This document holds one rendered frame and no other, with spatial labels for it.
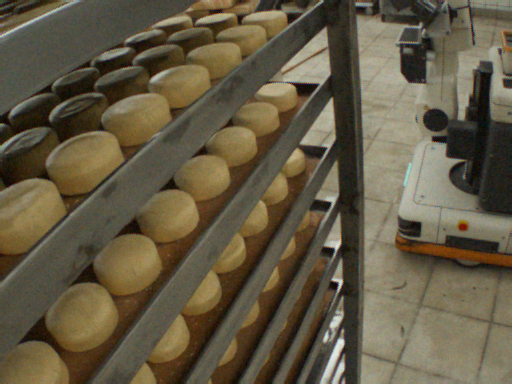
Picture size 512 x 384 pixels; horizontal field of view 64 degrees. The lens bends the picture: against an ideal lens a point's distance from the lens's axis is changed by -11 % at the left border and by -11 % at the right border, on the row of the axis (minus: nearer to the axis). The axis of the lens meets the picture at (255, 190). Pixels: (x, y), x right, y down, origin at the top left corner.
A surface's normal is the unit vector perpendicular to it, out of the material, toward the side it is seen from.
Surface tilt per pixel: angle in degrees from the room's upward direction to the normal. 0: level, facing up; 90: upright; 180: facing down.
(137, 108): 0
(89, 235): 90
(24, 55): 90
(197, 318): 0
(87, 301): 0
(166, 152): 90
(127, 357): 90
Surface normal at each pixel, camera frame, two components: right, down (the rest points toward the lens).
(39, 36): 0.89, 0.14
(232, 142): -0.15, -0.81
